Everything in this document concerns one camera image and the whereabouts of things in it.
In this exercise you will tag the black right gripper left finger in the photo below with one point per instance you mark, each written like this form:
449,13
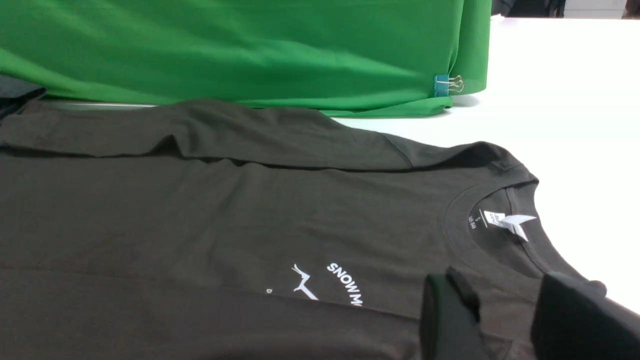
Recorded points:
449,326

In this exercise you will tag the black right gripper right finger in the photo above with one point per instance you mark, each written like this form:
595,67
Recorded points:
574,320

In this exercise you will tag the gray long-sleeved shirt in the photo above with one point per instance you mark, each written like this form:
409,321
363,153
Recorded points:
212,231

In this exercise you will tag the dark teal crumpled shirt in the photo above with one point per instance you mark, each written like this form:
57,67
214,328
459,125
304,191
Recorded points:
16,93

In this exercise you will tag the blue binder clip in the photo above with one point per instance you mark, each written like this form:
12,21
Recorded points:
445,85

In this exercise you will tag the green backdrop cloth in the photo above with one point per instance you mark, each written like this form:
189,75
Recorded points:
345,58

